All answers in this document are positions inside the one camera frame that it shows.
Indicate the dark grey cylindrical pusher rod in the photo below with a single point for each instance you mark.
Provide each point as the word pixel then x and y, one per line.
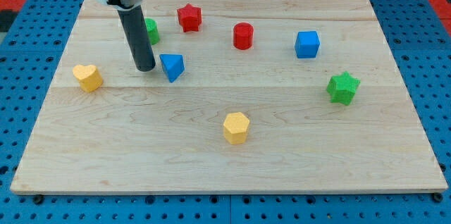
pixel 135 30

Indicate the green cylinder block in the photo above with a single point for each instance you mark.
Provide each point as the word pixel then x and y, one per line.
pixel 152 30

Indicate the red star block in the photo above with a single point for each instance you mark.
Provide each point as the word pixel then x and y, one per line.
pixel 190 18

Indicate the blue triangular prism block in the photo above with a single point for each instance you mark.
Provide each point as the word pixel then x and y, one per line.
pixel 173 65

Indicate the yellow heart block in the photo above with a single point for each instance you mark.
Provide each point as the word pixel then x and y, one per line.
pixel 88 77

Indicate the red cylinder block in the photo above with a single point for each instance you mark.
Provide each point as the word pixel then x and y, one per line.
pixel 243 36

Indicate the light wooden board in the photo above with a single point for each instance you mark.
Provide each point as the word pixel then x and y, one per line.
pixel 141 134

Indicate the yellow hexagon block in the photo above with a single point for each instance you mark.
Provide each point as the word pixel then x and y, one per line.
pixel 236 128

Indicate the blue cube block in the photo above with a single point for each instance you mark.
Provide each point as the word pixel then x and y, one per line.
pixel 307 44

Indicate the green star block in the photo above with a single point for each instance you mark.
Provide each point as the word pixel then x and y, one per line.
pixel 342 88

